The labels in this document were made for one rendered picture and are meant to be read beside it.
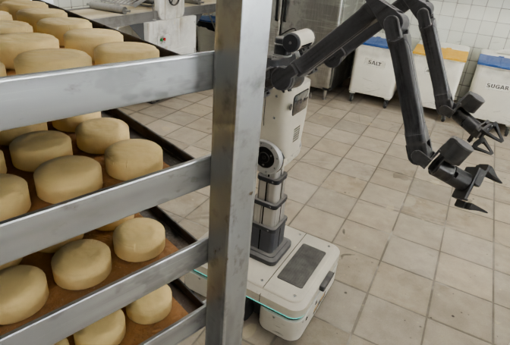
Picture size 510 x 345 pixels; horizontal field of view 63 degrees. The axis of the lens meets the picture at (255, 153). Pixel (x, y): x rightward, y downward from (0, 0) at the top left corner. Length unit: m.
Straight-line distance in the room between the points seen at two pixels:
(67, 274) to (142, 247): 0.07
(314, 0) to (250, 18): 4.57
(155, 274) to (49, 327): 0.09
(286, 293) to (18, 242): 1.65
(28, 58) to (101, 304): 0.20
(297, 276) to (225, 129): 1.67
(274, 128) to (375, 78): 3.50
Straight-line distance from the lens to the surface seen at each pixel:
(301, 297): 1.89
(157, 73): 0.30
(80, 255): 0.41
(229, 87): 0.32
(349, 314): 2.25
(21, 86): 0.27
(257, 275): 1.95
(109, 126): 0.43
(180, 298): 0.51
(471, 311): 2.54
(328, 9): 4.82
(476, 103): 1.78
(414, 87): 1.26
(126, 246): 0.42
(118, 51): 0.34
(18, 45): 0.37
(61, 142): 0.41
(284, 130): 1.64
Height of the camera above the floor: 1.59
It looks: 27 degrees down
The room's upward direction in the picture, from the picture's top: 5 degrees clockwise
